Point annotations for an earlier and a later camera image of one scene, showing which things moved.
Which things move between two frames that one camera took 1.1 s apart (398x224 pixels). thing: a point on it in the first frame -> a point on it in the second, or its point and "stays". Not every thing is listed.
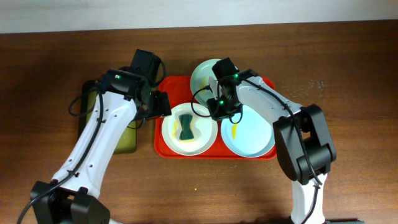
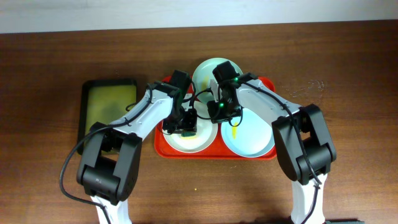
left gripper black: (160, 104) -> (180, 126)
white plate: (204, 128) stays
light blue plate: (252, 137) stays
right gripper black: (216, 115) stays
